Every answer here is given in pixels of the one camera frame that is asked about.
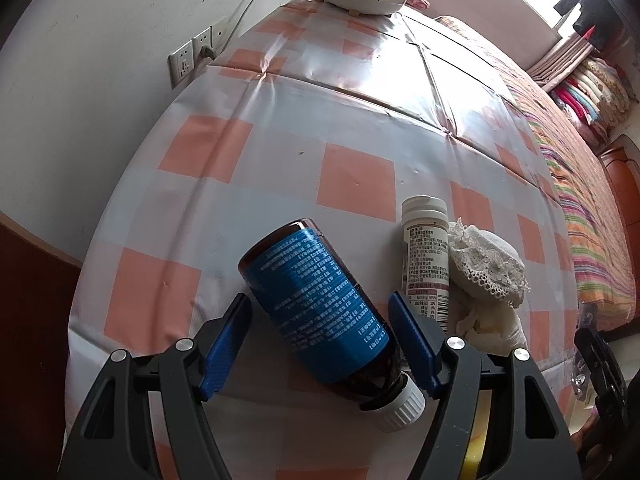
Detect striped bed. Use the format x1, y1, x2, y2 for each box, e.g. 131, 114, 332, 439
436, 15, 638, 330

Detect white lace cloth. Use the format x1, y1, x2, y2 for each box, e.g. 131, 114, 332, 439
448, 220, 529, 356

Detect white pill bottle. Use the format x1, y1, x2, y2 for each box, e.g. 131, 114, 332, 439
401, 195, 449, 333

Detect right pink curtain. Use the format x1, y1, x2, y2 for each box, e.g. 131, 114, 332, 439
527, 32, 593, 92

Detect pink checkered tablecloth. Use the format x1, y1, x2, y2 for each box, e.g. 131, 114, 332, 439
67, 0, 578, 479

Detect brown bottle blue label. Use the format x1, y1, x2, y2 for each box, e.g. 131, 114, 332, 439
238, 218, 425, 432

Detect wall power sockets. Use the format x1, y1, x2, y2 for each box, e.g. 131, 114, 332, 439
167, 16, 229, 88

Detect yellow green sponge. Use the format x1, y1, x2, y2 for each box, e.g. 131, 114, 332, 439
459, 390, 491, 480

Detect stack of folded quilts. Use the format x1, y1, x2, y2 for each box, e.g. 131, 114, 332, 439
550, 56, 639, 152

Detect hanging dark clothes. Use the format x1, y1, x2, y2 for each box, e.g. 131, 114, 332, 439
553, 0, 631, 51

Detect wooden headboard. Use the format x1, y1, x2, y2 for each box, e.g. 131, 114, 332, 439
599, 136, 639, 292

